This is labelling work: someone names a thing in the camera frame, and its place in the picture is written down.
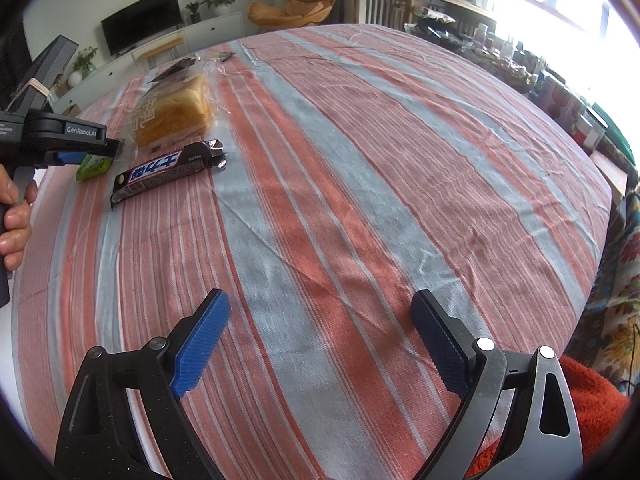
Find brown chocolate bar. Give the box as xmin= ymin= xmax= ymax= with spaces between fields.
xmin=110 ymin=139 xmax=229 ymax=212

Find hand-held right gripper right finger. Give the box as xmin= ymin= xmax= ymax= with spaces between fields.
xmin=410 ymin=289 xmax=585 ymax=480

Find green snack packet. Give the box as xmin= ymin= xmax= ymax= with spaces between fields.
xmin=76 ymin=154 xmax=114 ymax=182

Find orange lounge chair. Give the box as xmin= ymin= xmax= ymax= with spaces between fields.
xmin=247 ymin=0 xmax=347 ymax=34

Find wooden bench with wire legs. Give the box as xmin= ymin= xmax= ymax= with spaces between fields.
xmin=132 ymin=36 xmax=186 ymax=69

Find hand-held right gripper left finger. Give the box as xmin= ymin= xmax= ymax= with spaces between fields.
xmin=54 ymin=289 xmax=232 ymax=480

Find striped red and grey tablecloth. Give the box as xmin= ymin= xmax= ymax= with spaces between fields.
xmin=10 ymin=22 xmax=613 ymax=480

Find bagged sliced bread loaf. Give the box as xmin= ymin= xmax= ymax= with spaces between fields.
xmin=127 ymin=56 xmax=219 ymax=152

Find person's left hand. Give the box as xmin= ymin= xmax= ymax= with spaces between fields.
xmin=0 ymin=164 xmax=39 ymax=272

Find floral patterned cloth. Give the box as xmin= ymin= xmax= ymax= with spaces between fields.
xmin=582 ymin=195 xmax=640 ymax=393

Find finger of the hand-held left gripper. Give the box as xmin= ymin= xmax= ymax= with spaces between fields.
xmin=75 ymin=138 xmax=122 ymax=162
xmin=47 ymin=151 xmax=87 ymax=167

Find wooden slatted furniture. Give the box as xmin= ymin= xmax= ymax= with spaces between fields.
xmin=354 ymin=0 xmax=497 ymax=37

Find green plant in white vase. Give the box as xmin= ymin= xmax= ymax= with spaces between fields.
xmin=67 ymin=46 xmax=99 ymax=87

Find black flat television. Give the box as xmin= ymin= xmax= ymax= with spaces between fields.
xmin=100 ymin=0 xmax=184 ymax=57

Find orange fuzzy cloth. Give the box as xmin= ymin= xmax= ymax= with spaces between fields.
xmin=465 ymin=355 xmax=632 ymax=480

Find cluttered side table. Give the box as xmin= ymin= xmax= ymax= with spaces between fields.
xmin=405 ymin=7 xmax=640 ymax=201

